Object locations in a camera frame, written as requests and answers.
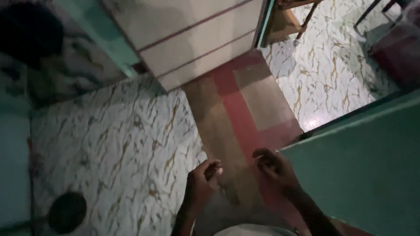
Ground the green door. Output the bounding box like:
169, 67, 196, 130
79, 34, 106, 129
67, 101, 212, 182
280, 94, 420, 236

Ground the person's white shirt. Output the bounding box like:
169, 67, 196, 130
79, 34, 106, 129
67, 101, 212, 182
213, 224, 298, 236

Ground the beige cabinet with dark stripes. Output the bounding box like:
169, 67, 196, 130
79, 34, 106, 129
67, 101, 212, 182
101, 0, 265, 92

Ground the red and brown floor mat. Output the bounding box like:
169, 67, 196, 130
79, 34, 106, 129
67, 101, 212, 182
181, 49, 304, 230

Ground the wooden stool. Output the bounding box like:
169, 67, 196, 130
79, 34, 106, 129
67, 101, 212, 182
262, 0, 325, 47

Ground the person's left hand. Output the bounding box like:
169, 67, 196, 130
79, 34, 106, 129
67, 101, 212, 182
183, 159, 224, 211

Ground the maroon cushion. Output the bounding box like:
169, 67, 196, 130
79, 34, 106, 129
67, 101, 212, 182
368, 20, 420, 90

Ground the green door frame post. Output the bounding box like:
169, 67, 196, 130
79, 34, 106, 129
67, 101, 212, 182
53, 0, 141, 78

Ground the black metal frame chair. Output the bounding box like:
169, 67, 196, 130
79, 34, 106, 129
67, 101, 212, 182
353, 0, 420, 33

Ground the person's right hand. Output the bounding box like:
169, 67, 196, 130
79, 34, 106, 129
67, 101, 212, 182
252, 148, 301, 194

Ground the dark round pan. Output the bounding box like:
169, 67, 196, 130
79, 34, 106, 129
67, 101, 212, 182
0, 191, 88, 234

